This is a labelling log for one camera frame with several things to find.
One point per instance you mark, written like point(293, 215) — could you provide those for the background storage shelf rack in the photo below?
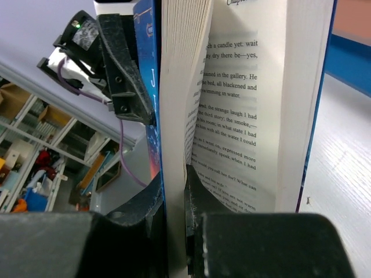
point(50, 160)

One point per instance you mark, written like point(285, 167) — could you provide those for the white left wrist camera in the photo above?
point(114, 7)

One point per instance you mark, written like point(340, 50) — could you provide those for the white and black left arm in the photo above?
point(97, 58)

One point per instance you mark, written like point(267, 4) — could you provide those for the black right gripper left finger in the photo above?
point(127, 242)

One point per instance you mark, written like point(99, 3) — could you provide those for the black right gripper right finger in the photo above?
point(222, 243)

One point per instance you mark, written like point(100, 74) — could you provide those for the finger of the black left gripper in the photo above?
point(119, 49)

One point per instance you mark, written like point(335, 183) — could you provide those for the blue and yellow bookshelf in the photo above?
point(348, 54)

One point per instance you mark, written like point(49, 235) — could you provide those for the sunset cover book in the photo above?
point(238, 89)

